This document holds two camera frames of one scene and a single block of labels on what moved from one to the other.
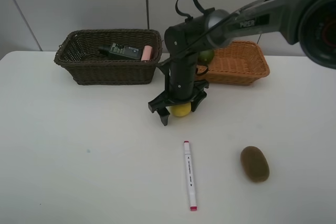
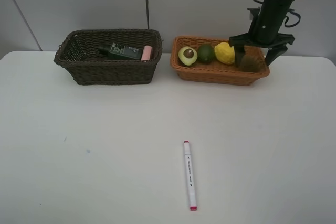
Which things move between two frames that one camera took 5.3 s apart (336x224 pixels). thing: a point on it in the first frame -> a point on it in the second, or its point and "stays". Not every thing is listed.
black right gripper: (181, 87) -> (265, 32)
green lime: (206, 56) stays
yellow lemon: (181, 109) -> (224, 53)
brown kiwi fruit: (254, 163) -> (251, 64)
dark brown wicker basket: (79, 54) stays
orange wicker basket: (239, 63) stays
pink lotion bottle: (147, 53) stays
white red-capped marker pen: (192, 203) stays
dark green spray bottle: (122, 50) stays
